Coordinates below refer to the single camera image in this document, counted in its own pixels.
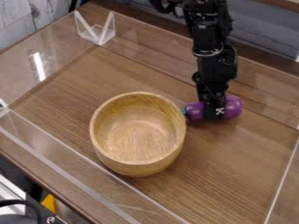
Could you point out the clear acrylic corner bracket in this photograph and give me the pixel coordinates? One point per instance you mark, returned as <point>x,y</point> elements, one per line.
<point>97,34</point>

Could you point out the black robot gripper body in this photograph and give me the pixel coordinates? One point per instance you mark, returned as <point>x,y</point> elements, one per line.
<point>217,70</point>

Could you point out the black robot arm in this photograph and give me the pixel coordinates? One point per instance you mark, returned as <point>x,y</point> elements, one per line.
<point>209,25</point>

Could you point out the clear acrylic tray wall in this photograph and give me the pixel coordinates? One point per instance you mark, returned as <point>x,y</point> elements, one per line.
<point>81,182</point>

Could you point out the yellow black equipment base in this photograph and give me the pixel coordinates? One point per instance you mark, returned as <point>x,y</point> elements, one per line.
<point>40,210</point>

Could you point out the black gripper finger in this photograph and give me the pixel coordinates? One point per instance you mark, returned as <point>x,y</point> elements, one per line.
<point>213,107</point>

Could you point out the purple toy eggplant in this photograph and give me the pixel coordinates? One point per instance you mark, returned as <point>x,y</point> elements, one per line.
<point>193,109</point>

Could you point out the brown wooden bowl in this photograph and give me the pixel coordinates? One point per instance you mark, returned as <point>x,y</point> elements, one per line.
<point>136,131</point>

